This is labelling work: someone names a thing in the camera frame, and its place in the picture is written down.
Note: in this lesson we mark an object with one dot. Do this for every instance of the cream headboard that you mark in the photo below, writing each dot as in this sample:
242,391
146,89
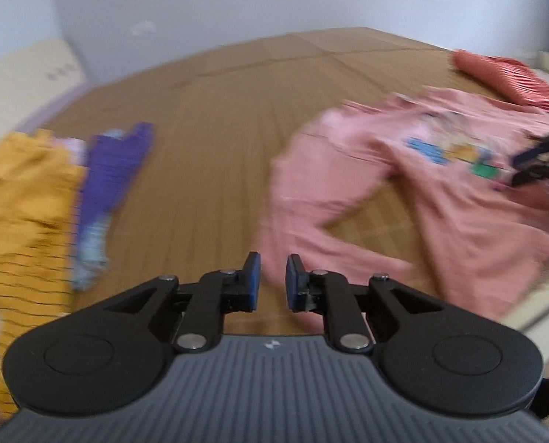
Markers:
16,83

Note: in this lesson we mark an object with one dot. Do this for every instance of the white mattress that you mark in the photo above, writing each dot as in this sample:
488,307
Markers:
546,323

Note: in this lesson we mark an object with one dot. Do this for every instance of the purple garment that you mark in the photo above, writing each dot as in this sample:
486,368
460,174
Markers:
108,170

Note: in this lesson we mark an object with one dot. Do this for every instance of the bamboo mat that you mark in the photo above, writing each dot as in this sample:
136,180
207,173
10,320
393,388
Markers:
237,124

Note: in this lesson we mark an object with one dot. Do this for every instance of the pink printed sweatshirt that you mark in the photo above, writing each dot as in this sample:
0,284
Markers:
440,230

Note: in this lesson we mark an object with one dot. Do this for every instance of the yellow garment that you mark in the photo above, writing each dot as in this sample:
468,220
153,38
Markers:
21,221

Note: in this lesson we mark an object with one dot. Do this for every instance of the red striped folded cloth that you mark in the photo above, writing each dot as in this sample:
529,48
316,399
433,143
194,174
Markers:
500,76

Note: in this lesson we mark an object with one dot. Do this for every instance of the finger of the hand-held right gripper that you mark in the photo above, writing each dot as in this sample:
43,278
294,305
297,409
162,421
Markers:
542,176
528,157

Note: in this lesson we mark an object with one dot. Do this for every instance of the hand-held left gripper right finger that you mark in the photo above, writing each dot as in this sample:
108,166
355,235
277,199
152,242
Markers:
293,281

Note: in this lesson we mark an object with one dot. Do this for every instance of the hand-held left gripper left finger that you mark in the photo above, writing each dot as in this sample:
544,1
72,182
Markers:
254,281

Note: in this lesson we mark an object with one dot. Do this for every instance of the light pink garment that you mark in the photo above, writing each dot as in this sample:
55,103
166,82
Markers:
71,147

